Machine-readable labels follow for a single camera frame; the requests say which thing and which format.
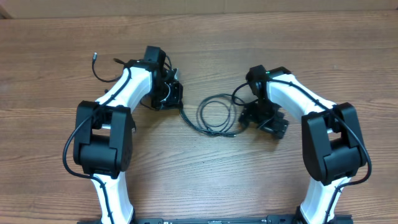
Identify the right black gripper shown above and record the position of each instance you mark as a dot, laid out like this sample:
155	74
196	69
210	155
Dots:
279	127

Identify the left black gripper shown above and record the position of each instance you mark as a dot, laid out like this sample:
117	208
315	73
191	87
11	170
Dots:
175	100

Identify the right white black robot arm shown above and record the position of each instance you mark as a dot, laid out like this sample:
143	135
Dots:
333	149

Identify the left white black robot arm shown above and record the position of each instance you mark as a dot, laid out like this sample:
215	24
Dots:
100	147

